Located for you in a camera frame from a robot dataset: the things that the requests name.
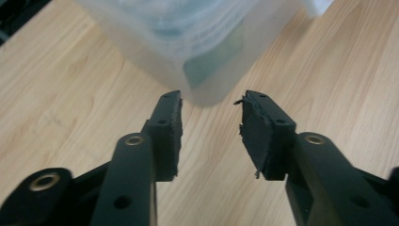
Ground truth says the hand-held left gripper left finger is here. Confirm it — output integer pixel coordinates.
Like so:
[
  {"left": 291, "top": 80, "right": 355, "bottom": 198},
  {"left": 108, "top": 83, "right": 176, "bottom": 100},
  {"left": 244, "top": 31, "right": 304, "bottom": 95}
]
[{"left": 89, "top": 89, "right": 184, "bottom": 226}]

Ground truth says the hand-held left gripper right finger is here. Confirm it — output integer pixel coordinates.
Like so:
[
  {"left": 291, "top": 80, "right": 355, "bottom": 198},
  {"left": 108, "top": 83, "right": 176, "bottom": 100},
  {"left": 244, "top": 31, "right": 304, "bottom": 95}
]
[{"left": 232, "top": 89, "right": 399, "bottom": 226}]

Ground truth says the clear plastic storage box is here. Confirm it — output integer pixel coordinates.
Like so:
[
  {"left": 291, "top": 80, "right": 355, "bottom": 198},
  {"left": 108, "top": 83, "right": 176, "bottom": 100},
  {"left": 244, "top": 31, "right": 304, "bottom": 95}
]
[{"left": 74, "top": 0, "right": 335, "bottom": 108}]

